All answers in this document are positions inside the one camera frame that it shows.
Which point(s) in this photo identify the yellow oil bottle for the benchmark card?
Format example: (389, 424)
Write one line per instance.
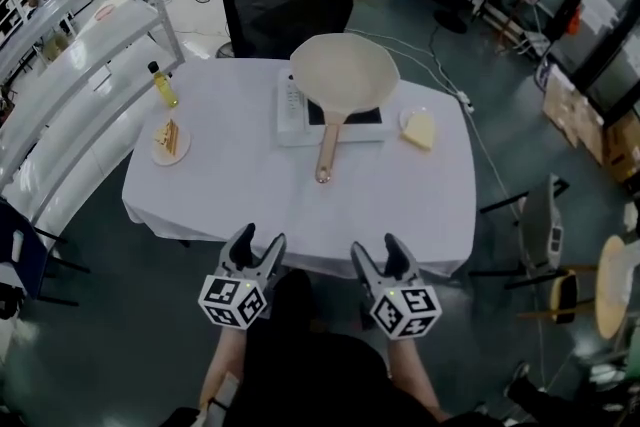
(165, 90)

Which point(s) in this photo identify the white power strip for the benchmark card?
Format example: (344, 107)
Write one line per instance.
(465, 101)

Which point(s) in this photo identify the black office chair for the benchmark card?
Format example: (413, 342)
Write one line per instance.
(285, 15)

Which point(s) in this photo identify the white shelving unit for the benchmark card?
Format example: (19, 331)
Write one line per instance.
(75, 65)

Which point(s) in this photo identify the person's grey shoe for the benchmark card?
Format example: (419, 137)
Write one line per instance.
(517, 377)

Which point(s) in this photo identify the white portable induction cooktop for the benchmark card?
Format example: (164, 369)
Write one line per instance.
(292, 115)

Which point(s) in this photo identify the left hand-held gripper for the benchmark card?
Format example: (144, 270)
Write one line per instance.
(230, 300)

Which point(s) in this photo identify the cardboard box pile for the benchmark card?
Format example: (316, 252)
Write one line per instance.
(580, 120)

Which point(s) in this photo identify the white cylinder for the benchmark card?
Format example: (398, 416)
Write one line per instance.
(17, 245)

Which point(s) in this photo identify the blue chair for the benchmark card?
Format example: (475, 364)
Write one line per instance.
(25, 255)

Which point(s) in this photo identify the pink dish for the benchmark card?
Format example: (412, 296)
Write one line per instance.
(106, 11)

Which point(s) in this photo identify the grey chair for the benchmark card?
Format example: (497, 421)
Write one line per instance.
(542, 225)

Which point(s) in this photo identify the table with white tablecloth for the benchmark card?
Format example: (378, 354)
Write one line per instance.
(250, 195)

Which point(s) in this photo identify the layered cake slice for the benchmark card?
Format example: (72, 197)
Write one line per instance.
(169, 137)

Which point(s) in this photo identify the round wooden table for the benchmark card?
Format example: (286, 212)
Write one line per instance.
(612, 285)

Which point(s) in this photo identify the yellow and black chair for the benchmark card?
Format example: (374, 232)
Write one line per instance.
(565, 295)

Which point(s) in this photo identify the person's left forearm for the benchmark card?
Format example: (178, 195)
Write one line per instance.
(222, 360)

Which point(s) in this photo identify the person's right forearm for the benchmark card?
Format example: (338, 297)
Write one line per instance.
(412, 370)

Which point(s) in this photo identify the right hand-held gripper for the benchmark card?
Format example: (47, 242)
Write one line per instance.
(405, 310)

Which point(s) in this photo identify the person's black clothing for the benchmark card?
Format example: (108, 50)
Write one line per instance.
(310, 365)

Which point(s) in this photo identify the black wristband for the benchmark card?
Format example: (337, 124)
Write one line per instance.
(217, 402)

